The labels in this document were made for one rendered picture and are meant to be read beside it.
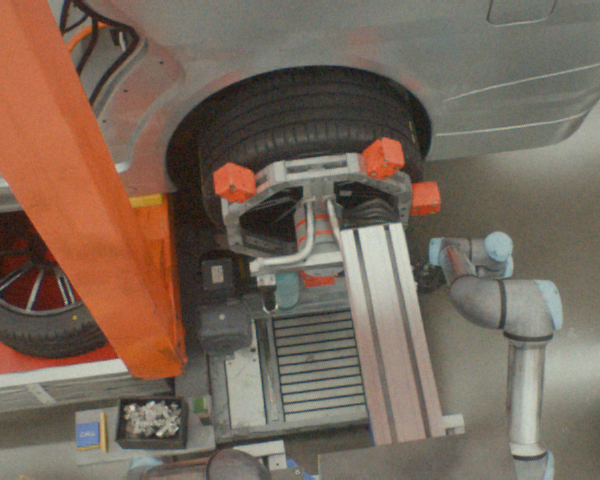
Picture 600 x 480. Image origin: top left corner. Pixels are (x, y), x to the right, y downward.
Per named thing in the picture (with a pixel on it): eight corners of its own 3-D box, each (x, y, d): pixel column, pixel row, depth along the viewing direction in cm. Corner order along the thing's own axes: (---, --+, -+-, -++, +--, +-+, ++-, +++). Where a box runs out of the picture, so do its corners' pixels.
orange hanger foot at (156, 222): (173, 185, 306) (156, 130, 275) (183, 328, 283) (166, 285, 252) (124, 191, 305) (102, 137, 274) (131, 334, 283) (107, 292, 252)
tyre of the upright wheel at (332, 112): (400, 174, 307) (423, 54, 247) (412, 235, 296) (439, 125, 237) (208, 195, 303) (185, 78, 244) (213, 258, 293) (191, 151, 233)
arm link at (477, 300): (450, 337, 205) (427, 266, 251) (498, 337, 204) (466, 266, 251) (453, 290, 201) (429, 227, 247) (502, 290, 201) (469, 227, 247)
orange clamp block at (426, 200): (404, 195, 269) (433, 191, 269) (409, 218, 265) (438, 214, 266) (406, 183, 262) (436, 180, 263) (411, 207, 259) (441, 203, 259)
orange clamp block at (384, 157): (380, 157, 247) (400, 141, 241) (385, 182, 244) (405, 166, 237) (360, 152, 243) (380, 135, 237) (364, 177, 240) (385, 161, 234)
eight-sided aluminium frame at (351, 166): (399, 233, 290) (414, 144, 241) (403, 251, 287) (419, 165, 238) (232, 254, 288) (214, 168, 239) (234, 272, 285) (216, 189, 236)
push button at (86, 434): (100, 423, 277) (98, 421, 275) (100, 445, 274) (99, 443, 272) (77, 426, 277) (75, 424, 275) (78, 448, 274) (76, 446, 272)
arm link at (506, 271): (510, 244, 252) (504, 257, 259) (471, 249, 251) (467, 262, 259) (516, 269, 248) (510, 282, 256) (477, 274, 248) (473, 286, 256)
